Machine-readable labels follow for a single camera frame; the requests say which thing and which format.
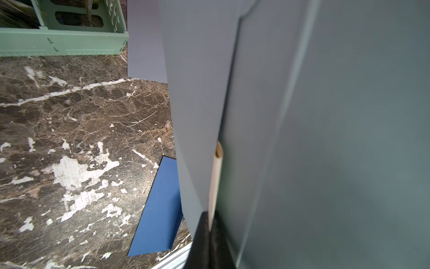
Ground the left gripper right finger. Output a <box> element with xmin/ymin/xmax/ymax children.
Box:
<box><xmin>211</xmin><ymin>213</ymin><xmax>236</xmax><ymax>269</ymax></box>

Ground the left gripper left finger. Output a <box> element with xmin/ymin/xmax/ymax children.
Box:
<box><xmin>184</xmin><ymin>211</ymin><xmax>210</xmax><ymax>269</ymax></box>

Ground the light teal envelope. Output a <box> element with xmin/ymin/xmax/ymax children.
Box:
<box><xmin>159</xmin><ymin>1</ymin><xmax>430</xmax><ymax>269</ymax></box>

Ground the grey envelope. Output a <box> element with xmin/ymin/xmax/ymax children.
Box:
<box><xmin>127</xmin><ymin>0</ymin><xmax>168</xmax><ymax>83</ymax></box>

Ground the dark blue envelope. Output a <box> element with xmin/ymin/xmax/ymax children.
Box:
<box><xmin>128</xmin><ymin>156</ymin><xmax>183</xmax><ymax>257</ymax></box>

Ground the green file organizer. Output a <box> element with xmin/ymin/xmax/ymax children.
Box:
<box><xmin>1</xmin><ymin>1</ymin><xmax>129</xmax><ymax>57</ymax></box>

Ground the aluminium front rail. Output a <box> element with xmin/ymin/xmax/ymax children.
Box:
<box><xmin>151</xmin><ymin>242</ymin><xmax>193</xmax><ymax>269</ymax></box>

